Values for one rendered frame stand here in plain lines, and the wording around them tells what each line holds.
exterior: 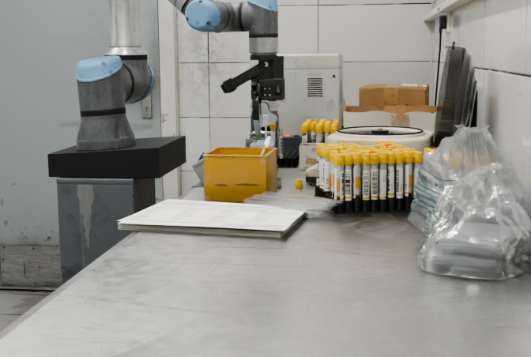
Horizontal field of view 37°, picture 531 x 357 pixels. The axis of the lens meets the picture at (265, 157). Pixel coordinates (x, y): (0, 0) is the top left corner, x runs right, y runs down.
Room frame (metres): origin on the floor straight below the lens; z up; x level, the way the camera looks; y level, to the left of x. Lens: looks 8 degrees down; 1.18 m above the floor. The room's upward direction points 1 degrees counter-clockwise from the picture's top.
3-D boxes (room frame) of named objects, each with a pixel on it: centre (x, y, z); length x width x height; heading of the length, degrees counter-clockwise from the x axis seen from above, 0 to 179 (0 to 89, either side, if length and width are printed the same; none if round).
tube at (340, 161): (1.48, -0.14, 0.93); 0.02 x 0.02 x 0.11
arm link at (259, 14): (2.03, 0.01, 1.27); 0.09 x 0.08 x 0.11; 71
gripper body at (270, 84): (2.03, -0.01, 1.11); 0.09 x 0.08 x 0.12; 84
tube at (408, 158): (1.50, -0.27, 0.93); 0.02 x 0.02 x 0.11
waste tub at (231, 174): (1.65, 0.05, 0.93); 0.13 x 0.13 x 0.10; 80
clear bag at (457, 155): (1.30, -0.34, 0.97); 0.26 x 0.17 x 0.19; 8
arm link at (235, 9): (2.05, 0.10, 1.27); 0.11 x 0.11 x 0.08; 71
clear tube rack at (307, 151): (2.12, -0.15, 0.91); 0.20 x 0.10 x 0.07; 172
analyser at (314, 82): (2.53, -0.11, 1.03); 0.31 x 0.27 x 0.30; 172
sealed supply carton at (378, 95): (2.88, -0.47, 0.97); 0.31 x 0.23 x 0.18; 166
